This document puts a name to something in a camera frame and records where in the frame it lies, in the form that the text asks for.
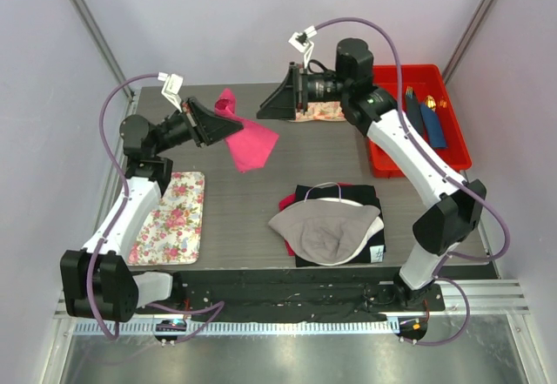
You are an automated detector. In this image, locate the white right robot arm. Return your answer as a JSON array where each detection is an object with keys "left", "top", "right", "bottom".
[{"left": 257, "top": 33, "right": 487, "bottom": 310}]

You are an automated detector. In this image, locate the orange patterned fabric cover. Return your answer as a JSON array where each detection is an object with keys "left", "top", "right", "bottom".
[{"left": 293, "top": 101, "right": 346, "bottom": 123}]

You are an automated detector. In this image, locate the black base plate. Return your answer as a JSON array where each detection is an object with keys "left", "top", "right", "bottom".
[{"left": 161, "top": 267, "right": 446, "bottom": 323}]

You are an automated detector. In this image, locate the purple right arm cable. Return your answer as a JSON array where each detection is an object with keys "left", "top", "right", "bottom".
[{"left": 315, "top": 17, "right": 513, "bottom": 347}]

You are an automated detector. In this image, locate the blue rolled napkin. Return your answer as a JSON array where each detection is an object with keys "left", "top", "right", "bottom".
[{"left": 420, "top": 103, "right": 447, "bottom": 149}]

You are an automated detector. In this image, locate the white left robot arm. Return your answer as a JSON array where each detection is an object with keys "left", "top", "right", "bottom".
[{"left": 60, "top": 98, "right": 243, "bottom": 322}]

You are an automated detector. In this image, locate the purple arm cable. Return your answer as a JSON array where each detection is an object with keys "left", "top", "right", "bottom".
[
  {"left": 84, "top": 74, "right": 225, "bottom": 344},
  {"left": 315, "top": 17, "right": 513, "bottom": 347}
]

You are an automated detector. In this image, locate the grey bucket hat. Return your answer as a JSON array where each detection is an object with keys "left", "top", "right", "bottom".
[{"left": 269, "top": 199, "right": 384, "bottom": 266}]

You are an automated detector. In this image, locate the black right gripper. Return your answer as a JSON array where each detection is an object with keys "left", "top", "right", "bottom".
[{"left": 257, "top": 63, "right": 350, "bottom": 122}]

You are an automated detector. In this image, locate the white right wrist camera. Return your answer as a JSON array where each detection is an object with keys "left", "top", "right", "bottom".
[{"left": 288, "top": 26, "right": 317, "bottom": 69}]

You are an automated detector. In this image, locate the floral rectangular tray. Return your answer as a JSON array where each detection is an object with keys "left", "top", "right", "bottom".
[{"left": 128, "top": 172, "right": 205, "bottom": 266}]

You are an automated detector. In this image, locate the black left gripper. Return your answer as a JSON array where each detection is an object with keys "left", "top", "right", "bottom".
[{"left": 152, "top": 96, "right": 242, "bottom": 156}]

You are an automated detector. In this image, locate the pink paper napkin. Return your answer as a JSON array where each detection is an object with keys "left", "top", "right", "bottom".
[{"left": 214, "top": 88, "right": 279, "bottom": 172}]

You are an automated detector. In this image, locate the black rolled napkin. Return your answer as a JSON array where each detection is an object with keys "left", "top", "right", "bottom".
[{"left": 405, "top": 94, "right": 425, "bottom": 137}]

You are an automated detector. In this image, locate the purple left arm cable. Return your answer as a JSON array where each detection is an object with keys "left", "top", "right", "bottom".
[{"left": 84, "top": 74, "right": 225, "bottom": 344}]

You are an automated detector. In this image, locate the red plastic bin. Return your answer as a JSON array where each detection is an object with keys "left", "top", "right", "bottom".
[{"left": 367, "top": 64, "right": 472, "bottom": 179}]

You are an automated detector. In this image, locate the black folded garment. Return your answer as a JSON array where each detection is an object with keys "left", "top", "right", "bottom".
[{"left": 286, "top": 184, "right": 386, "bottom": 267}]

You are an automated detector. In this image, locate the gold spoon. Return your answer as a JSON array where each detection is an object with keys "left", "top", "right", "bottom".
[{"left": 425, "top": 95, "right": 437, "bottom": 111}]

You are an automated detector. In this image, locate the white hat cord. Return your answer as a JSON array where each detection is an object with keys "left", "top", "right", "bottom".
[{"left": 304, "top": 181, "right": 344, "bottom": 203}]

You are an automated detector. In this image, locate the aluminium front rail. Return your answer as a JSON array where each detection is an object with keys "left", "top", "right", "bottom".
[{"left": 71, "top": 280, "right": 529, "bottom": 340}]

